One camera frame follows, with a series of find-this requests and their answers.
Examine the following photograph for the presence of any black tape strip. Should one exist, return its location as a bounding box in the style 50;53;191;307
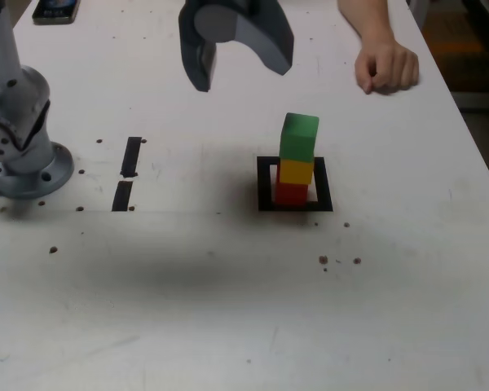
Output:
111;136;143;213

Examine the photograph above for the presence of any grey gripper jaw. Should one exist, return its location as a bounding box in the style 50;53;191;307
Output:
192;0;296;77

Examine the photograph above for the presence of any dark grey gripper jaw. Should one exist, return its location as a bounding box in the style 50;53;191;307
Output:
178;0;219;94

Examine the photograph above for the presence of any black tape square outline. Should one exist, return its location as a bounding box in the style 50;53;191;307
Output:
256;156;334;213

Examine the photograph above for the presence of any green cube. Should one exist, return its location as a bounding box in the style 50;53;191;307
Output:
280;112;320;164

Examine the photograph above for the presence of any black smartphone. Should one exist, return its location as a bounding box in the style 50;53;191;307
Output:
31;0;82;25

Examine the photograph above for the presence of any red cube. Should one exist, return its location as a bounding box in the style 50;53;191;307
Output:
274;182;310;206

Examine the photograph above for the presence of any yellow cube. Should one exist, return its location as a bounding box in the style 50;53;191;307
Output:
278;158;314;186

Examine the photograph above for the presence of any person's left hand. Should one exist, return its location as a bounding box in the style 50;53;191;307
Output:
354;39;420;95

